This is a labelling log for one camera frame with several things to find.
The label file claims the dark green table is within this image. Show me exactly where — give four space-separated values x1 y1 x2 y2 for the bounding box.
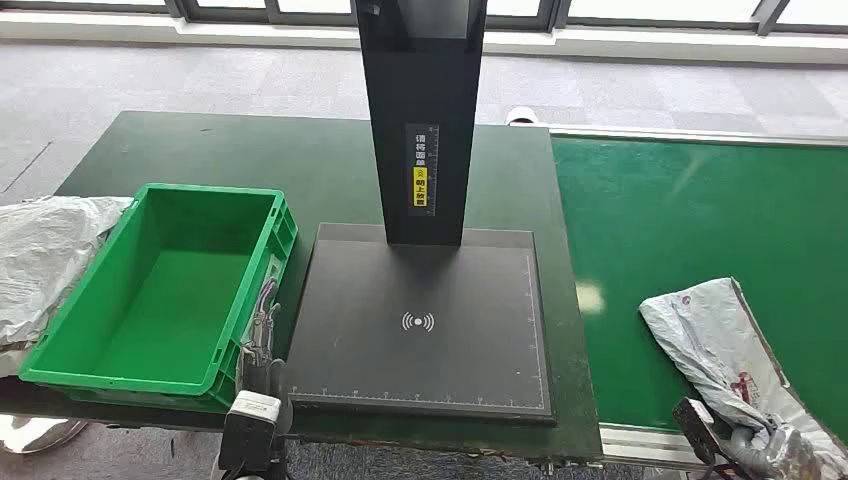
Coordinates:
0 111 604 462

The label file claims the dark window frame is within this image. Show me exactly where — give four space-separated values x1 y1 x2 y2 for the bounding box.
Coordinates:
0 0 848 38

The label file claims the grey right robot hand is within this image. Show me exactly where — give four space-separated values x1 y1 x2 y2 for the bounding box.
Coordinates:
725 423 829 480

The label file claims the grey plastic mailer parcel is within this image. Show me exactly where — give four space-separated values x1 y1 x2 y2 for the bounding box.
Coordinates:
639 278 848 480

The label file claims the silver conveyor frame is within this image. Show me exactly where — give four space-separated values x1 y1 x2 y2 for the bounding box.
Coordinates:
543 124 848 472

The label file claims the green plastic crate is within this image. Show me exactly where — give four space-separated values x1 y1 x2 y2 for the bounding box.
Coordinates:
18 183 299 415

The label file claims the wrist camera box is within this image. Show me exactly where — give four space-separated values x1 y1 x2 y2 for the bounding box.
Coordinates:
218 390 284 473
672 397 731 465

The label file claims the white window sill ledge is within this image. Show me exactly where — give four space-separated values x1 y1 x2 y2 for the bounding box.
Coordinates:
0 9 848 68

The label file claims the black inbound scanner machine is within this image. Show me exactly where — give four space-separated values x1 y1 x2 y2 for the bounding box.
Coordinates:
286 0 556 425

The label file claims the crumpled pale grey plastic bag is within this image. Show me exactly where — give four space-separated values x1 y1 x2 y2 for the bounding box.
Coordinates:
0 195 134 379

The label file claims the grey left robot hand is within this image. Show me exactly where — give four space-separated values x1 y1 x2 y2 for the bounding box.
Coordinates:
238 281 294 405

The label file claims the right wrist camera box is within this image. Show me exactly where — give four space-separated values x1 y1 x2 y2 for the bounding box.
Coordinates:
672 397 731 465

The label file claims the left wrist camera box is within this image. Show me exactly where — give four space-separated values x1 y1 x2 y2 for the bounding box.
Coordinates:
218 390 284 473

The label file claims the yellow black label sticker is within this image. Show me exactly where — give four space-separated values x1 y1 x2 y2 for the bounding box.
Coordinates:
405 123 440 218

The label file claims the shiny chrome round base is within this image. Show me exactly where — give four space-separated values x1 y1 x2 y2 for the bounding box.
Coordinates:
0 413 91 456

